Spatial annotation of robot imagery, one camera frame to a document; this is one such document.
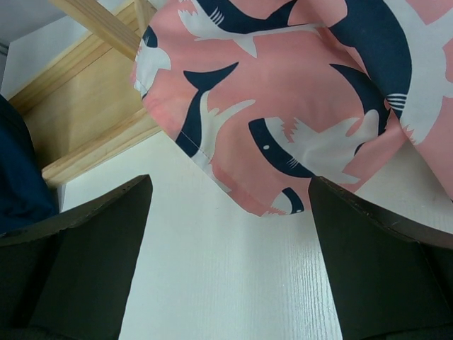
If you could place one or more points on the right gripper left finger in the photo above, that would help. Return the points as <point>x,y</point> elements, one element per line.
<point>69,276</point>

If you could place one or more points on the wooden clothes rack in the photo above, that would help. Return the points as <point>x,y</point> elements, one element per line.
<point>80,108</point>

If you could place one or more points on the pink patterned shorts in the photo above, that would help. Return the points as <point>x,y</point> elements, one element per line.
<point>265,95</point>

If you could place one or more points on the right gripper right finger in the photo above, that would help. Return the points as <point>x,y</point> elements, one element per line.
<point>390,277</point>

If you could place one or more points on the navy blue shorts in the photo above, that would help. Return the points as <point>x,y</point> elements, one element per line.
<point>25,197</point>

